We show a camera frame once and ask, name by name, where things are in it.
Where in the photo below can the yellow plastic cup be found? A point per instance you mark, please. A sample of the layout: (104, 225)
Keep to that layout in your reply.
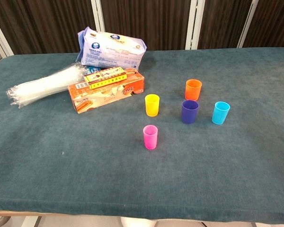
(152, 107)

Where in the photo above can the pink plastic cup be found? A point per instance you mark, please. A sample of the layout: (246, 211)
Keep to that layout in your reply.
(150, 140)

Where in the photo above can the purple plastic cup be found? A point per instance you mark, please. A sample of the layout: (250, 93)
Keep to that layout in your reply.
(189, 114)

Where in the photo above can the light blue plastic cup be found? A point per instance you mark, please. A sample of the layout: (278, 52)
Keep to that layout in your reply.
(219, 116)

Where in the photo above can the orange cardboard box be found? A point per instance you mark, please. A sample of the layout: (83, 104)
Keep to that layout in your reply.
(104, 99)

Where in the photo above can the small yellow box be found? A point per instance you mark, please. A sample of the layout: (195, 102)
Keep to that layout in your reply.
(104, 79)

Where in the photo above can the orange plastic cup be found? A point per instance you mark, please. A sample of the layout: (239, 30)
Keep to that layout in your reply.
(193, 92)

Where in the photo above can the teal table cloth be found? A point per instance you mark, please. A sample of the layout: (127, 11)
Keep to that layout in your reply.
(109, 165)

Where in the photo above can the small blue packet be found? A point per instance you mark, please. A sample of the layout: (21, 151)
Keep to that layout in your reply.
(92, 69)

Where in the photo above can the white wet wipes pack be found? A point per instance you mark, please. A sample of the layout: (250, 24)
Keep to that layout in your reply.
(111, 52)

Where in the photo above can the dark brown screen panel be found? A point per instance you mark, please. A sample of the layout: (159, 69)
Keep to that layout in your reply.
(45, 23)
(222, 21)
(274, 21)
(144, 21)

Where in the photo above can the clear plastic straws bundle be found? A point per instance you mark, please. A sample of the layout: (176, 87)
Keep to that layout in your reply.
(42, 87)

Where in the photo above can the white screen frame post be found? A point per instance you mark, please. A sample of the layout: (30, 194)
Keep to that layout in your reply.
(97, 14)
(247, 23)
(194, 23)
(0, 37)

